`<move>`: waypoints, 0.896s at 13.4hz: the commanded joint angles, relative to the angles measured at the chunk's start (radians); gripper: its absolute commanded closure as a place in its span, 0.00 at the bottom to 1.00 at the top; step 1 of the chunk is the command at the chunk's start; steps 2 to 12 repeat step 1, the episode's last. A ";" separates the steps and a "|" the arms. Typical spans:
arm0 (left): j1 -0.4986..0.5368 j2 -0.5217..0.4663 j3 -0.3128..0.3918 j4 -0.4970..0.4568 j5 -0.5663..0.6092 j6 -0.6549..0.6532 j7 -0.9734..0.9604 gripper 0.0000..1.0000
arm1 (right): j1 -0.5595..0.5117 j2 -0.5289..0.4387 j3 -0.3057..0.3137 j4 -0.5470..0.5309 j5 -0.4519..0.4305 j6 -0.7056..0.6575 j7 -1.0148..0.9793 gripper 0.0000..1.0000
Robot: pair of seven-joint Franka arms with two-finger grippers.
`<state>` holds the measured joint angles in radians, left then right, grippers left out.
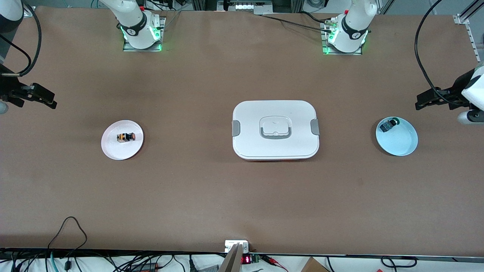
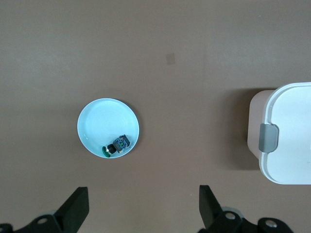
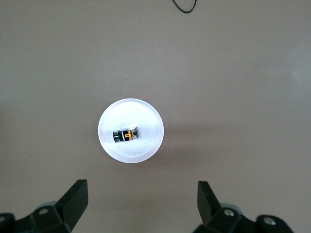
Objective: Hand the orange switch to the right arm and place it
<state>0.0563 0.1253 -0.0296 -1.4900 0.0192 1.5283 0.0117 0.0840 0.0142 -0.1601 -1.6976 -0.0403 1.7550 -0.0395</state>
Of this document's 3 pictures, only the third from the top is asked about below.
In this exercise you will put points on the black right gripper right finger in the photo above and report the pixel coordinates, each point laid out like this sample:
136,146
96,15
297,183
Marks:
218,218

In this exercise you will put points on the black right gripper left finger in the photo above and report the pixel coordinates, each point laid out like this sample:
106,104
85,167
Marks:
63,213

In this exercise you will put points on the orange and black switch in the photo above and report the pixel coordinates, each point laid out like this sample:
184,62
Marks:
126,135

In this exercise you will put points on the pink round plate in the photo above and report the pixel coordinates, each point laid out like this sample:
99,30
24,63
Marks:
131,109

